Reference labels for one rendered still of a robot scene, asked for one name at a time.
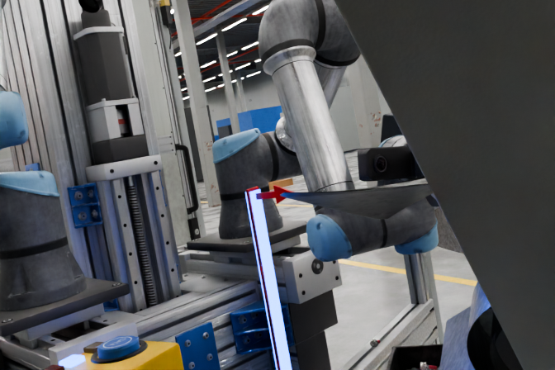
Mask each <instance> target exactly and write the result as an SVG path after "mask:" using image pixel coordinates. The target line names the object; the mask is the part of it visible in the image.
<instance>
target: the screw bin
mask: <svg viewBox="0 0 555 370"><path fill-rule="evenodd" d="M442 350H443V344H426V345H411V346H393V347H392V351H391V355H390V358H389V361H388V364H387V369H386V370H406V369H412V368H420V363H421V362H422V363H425V362H426V365H433V366H437V368H438V367H439V366H440V362H441V356H442Z"/></svg>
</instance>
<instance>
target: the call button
mask: <svg viewBox="0 0 555 370"><path fill-rule="evenodd" d="M138 338H139V337H135V336H132V335H127V336H117V337H115V338H114V339H109V340H108V341H106V342H104V343H102V344H101V345H99V346H97V347H96V348H98V349H97V353H98V357H99V358H100V359H111V358H119V357H122V356H125V355H127V354H130V353H133V352H135V351H136V350H137V349H139V348H140V343H139V339H138Z"/></svg>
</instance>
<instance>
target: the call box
mask: <svg viewBox="0 0 555 370"><path fill-rule="evenodd" d="M139 343H140V348H139V349H137V350H136V351H135V352H133V353H130V354H127V355H125V356H122V357H119V358H111V359H100V358H99V357H98V353H97V352H95V353H81V354H80V355H84V357H85V361H84V362H82V363H80V364H78V365H76V366H74V367H72V368H64V370H184V368H183V360H182V355H181V351H180V346H179V345H178V344H177V343H169V342H157V341H144V340H139Z"/></svg>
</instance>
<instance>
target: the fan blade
mask: <svg viewBox="0 0 555 370"><path fill-rule="evenodd" d="M430 194H432V191H431V189H430V187H429V184H428V183H427V181H426V179H425V176H423V177H419V178H413V179H410V180H406V181H403V182H399V183H392V184H387V185H383V186H377V187H365V188H358V189H349V190H341V191H331V192H284V193H282V194H280V196H282V197H286V198H290V199H293V200H296V201H299V202H305V203H309V204H312V205H316V206H322V207H326V208H329V209H333V210H336V211H343V212H347V213H350V214H354V215H358V216H365V217H368V218H373V219H388V218H390V217H391V216H394V215H395V214H396V213H397V212H399V211H401V210H403V209H405V208H406V207H408V206H410V205H411V204H413V203H415V202H417V201H419V200H421V199H422V198H424V197H427V196H428V195H430Z"/></svg>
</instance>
